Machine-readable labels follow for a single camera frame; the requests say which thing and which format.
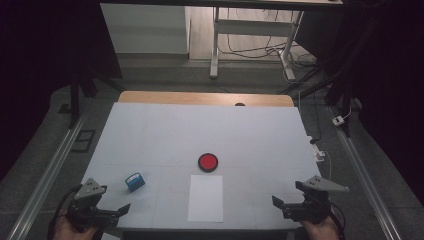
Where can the aluminium floor rail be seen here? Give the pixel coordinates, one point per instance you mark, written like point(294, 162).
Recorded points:
point(50, 173)
point(363, 173)

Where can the white cabinet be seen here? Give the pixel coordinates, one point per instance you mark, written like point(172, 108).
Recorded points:
point(146, 28)

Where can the black metal stand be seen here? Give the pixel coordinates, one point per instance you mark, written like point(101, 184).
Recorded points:
point(75, 100)
point(340, 90)

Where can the black floor frame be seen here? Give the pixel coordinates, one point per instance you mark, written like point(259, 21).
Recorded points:
point(83, 141)

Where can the blue stamp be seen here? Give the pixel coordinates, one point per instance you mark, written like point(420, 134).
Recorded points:
point(134, 182)

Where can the wooden table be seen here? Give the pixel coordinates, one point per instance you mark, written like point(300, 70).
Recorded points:
point(200, 98)

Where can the person's left hand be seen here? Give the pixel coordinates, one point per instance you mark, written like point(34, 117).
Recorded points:
point(71, 232)

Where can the black table grommet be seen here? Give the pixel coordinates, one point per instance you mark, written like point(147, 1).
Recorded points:
point(239, 104)

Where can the white desk frame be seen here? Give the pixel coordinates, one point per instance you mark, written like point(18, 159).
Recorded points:
point(253, 28)

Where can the white paper sheet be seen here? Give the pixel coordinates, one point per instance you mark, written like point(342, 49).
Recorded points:
point(206, 198)

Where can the white power strip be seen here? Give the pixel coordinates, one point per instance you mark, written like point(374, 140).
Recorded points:
point(317, 151)

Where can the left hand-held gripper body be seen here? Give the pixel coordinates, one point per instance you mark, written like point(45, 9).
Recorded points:
point(87, 203)

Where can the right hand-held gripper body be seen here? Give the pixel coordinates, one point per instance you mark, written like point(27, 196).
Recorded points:
point(313, 203)

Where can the white table mat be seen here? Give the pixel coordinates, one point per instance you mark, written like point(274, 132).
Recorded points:
point(206, 130)

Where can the person's right hand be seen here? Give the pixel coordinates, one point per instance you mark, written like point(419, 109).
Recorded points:
point(320, 230)

